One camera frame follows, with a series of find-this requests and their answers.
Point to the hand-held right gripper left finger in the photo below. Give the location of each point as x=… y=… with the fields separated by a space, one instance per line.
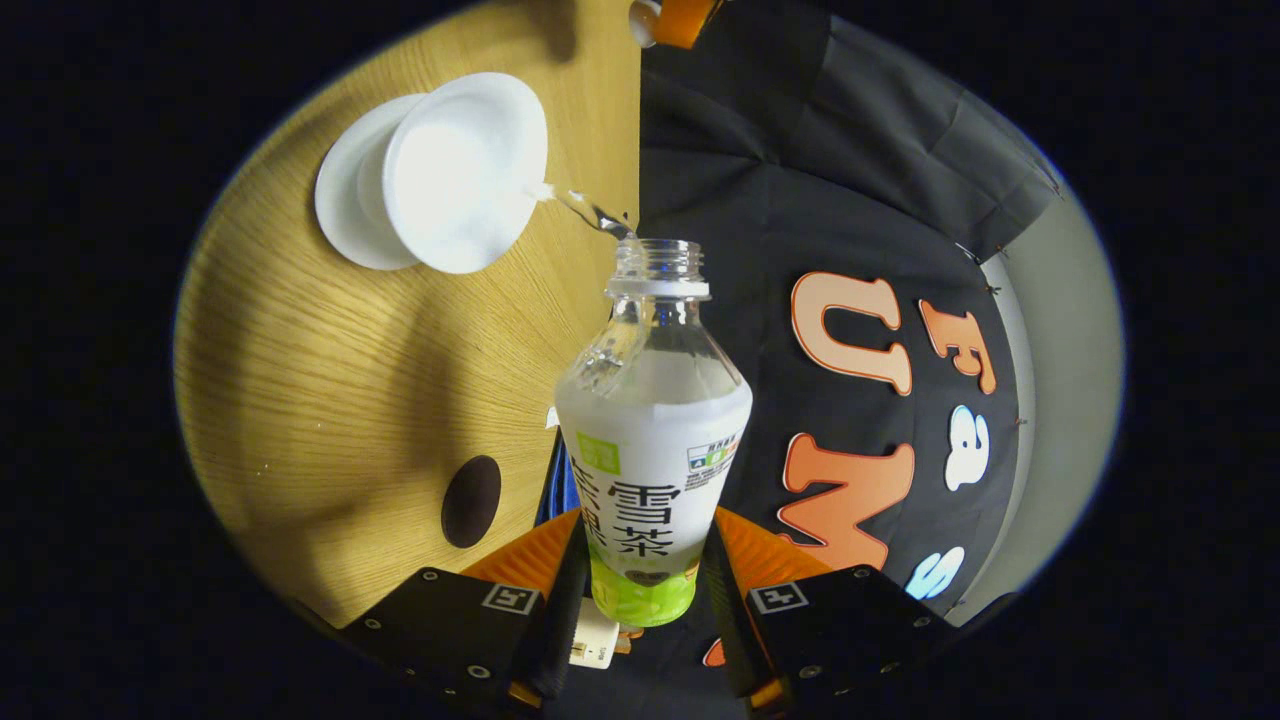
x=440 y=625

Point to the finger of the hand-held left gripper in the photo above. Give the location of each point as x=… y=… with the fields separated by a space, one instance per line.
x=685 y=20

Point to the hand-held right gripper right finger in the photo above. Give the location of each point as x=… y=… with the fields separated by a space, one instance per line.
x=850 y=625

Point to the dark round coaster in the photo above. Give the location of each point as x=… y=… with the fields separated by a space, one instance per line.
x=471 y=501

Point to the clear water bottle white label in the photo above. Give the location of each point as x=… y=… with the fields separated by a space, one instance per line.
x=650 y=450

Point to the white teacup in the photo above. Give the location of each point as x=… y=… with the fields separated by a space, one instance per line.
x=465 y=170

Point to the white toaster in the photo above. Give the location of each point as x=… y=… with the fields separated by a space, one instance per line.
x=597 y=645

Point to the blue folded towel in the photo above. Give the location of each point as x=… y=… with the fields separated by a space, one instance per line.
x=550 y=485

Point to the black backdrop cloth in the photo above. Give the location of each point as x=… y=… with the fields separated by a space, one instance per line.
x=850 y=200

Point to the white saucer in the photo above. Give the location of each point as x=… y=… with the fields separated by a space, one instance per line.
x=345 y=195

